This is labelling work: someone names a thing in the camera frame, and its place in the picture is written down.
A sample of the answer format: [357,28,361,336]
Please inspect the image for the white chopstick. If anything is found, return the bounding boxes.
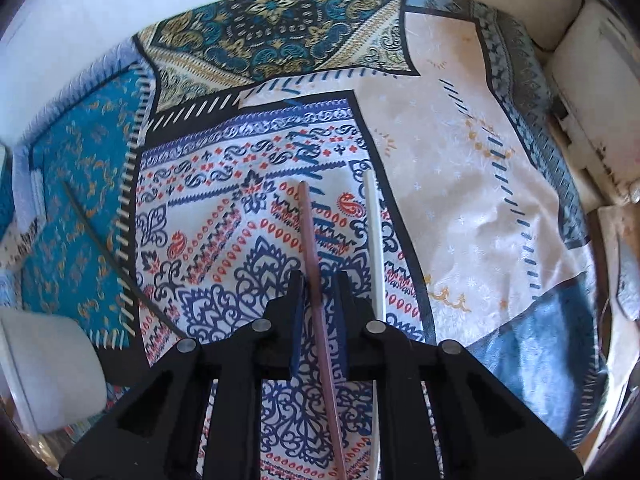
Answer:
[362,171,387,480]

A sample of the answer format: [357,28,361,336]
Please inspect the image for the dark thin chopstick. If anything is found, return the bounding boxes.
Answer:
[61,181,185,339]

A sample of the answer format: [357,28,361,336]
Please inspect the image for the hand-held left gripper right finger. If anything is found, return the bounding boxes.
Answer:
[335,270,587,480]

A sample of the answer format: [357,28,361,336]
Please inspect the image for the pink chopstick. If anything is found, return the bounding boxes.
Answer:
[297,181,349,480]

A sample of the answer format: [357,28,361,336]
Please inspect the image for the patterned patchwork tablecloth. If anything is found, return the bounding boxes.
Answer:
[0,0,608,480]

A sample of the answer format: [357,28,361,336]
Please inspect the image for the white cup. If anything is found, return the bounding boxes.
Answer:
[0,307,108,433]

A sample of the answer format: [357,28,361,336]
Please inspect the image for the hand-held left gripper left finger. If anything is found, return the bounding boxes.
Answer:
[59,270,307,480]

